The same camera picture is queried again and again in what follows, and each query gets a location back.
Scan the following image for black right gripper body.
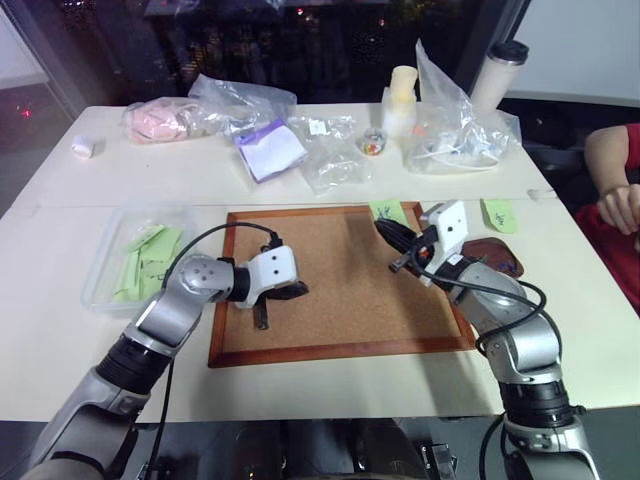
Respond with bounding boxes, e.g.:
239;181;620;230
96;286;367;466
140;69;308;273
402;225;440;275

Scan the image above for plastic bag with pink items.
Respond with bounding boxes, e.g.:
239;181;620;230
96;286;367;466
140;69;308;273
120;97;202;147

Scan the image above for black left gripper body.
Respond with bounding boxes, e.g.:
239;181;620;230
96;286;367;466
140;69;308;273
255;284;292;306

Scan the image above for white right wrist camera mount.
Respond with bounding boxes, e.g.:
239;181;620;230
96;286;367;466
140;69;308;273
418;200;469;289

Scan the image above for flat clear plastic bag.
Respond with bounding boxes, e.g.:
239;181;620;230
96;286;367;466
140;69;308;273
293;114;374;197

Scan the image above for green sticky note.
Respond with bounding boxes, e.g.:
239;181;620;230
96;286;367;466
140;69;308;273
112;249;147;303
138;228;184;297
121;224;170;255
369;199;407;227
480;198;517;235

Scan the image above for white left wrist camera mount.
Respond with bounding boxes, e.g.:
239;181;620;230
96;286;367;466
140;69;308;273
233;246;300;310

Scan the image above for clear jar of pushpins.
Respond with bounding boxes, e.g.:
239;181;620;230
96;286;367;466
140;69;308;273
355;126;391;158

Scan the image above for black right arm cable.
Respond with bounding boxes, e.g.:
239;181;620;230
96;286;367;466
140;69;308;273
388;248;549;480

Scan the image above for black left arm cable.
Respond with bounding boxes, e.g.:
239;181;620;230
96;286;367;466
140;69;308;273
147;223;282;480

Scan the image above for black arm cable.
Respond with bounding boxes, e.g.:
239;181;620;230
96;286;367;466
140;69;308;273
147;223;282;480
388;248;549;480

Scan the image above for person's bare hand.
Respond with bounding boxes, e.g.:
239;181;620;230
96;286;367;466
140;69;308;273
596;184;640;236

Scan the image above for dark brown leather pouch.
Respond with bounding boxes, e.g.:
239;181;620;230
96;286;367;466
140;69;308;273
461;236;526;282

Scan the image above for cork board with wooden frame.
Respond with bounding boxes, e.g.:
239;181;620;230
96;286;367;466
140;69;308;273
207;201;478;370

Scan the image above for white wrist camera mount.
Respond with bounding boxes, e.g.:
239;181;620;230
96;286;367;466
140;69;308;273
418;200;469;289
233;246;300;310

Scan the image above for white tumbler with black lid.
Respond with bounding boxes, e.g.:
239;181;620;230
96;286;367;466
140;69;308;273
469;40;531;117

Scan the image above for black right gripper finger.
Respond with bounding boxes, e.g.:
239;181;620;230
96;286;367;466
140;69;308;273
378;230;416;261
374;217;419;246

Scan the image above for coloured pushpins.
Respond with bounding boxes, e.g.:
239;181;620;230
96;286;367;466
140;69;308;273
487;255;519;275

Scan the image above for person's red clothing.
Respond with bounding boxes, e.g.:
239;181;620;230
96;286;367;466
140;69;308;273
573;203;640;319

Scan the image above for bag with purple white notes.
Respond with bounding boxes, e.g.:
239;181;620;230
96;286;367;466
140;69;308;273
233;116;309;186

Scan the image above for large clear bag with cable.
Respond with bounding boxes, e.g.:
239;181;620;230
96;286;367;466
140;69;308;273
402;37;524;177

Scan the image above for clear plastic box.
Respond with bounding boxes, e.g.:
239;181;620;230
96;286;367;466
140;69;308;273
80;203;199;314

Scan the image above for crumpled clear plastic bag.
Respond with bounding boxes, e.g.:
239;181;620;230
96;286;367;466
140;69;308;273
186;73;298;137

